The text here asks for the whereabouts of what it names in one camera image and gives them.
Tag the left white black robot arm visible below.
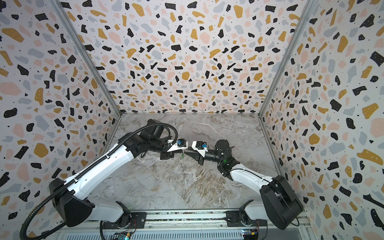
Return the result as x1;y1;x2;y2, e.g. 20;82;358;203
49;120;188;228

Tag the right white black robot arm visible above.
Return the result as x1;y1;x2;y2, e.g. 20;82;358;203
185;140;304;230

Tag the right electronics board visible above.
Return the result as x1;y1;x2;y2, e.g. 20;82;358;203
242;228;259;240

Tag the electronics board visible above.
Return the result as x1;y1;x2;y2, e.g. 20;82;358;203
115;231;135;240
242;228;259;240

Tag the left electronics board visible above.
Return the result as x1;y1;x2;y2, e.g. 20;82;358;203
115;231;135;240

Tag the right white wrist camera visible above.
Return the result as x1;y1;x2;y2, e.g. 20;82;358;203
192;141;209;158

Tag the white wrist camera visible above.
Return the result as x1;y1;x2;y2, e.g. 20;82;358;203
167;139;189;152
192;141;209;158

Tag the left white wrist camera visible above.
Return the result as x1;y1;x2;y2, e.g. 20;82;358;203
167;139;189;152

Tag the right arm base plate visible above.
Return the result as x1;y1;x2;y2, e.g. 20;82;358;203
224;210;268;228

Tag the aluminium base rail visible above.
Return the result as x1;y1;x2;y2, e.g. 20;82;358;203
53;209;316;240

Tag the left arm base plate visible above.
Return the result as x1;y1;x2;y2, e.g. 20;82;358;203
103;212;147;230

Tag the left aluminium corner post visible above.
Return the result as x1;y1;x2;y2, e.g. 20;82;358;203
49;1;122;117

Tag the aluminium corner post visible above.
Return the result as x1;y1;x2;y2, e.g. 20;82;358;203
49;1;122;117
258;0;318;119

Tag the left black corrugated cable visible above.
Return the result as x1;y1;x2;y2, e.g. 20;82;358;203
19;122;179;240

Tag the right aluminium corner post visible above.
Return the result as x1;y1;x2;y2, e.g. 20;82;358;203
258;0;318;119

